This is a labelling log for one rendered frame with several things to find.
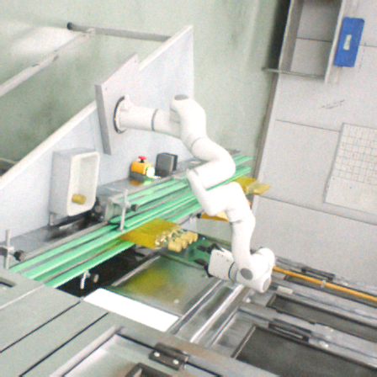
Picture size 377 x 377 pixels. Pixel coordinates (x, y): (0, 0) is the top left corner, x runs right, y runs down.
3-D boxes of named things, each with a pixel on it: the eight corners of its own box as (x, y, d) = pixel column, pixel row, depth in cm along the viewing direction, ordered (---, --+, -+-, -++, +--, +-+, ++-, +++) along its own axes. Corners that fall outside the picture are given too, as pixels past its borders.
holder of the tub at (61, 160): (46, 224, 183) (63, 230, 180) (53, 151, 175) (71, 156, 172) (73, 215, 198) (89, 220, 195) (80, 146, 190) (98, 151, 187)
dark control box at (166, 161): (155, 168, 256) (169, 172, 252) (156, 153, 254) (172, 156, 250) (161, 166, 263) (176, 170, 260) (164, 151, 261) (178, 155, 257)
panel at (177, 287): (19, 342, 145) (119, 390, 131) (20, 333, 144) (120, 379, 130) (155, 256, 224) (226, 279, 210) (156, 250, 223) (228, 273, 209)
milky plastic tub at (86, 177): (48, 211, 181) (67, 217, 177) (53, 151, 175) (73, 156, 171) (76, 202, 196) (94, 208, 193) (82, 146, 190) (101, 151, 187)
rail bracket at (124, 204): (103, 227, 194) (131, 236, 189) (108, 185, 189) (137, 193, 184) (108, 225, 196) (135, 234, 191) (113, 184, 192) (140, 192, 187)
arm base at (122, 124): (112, 103, 196) (147, 108, 190) (125, 87, 205) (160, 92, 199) (117, 135, 206) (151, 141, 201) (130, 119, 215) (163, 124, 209)
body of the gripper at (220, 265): (240, 280, 185) (215, 269, 192) (245, 256, 182) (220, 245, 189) (229, 286, 180) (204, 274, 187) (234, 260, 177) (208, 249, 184)
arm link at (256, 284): (264, 262, 166) (278, 250, 172) (237, 251, 172) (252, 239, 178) (261, 298, 173) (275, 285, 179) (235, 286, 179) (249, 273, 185)
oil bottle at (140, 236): (114, 236, 205) (160, 252, 196) (115, 224, 203) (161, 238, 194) (120, 233, 210) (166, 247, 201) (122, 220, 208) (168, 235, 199)
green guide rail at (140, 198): (112, 204, 195) (130, 209, 192) (112, 201, 195) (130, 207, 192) (241, 156, 348) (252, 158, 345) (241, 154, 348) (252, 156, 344)
